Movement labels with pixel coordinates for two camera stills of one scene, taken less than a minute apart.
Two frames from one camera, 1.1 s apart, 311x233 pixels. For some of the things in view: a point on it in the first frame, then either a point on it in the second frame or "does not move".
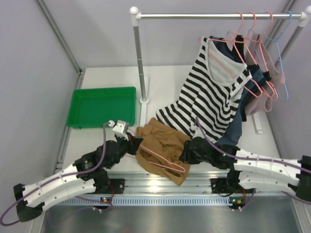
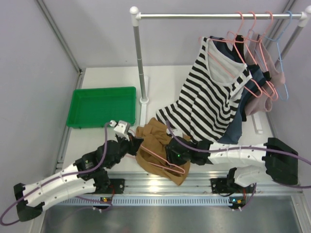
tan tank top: x=159 y=152 does not move
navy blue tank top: x=259 y=75 does not move
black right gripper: x=186 y=156 -> x=171 y=160
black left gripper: x=132 y=144 does not move
